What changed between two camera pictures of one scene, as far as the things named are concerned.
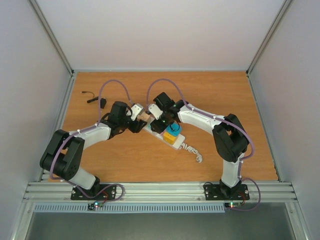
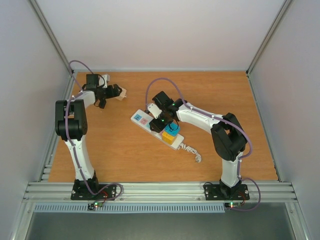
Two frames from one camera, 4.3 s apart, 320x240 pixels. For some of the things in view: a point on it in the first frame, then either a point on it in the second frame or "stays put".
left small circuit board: (92, 206) stays put
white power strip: (159, 138) stays put
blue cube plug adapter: (174, 129) stays put
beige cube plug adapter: (144, 117) to (122, 95)
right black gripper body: (164, 126) stays put
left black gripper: (140, 125) to (111, 94)
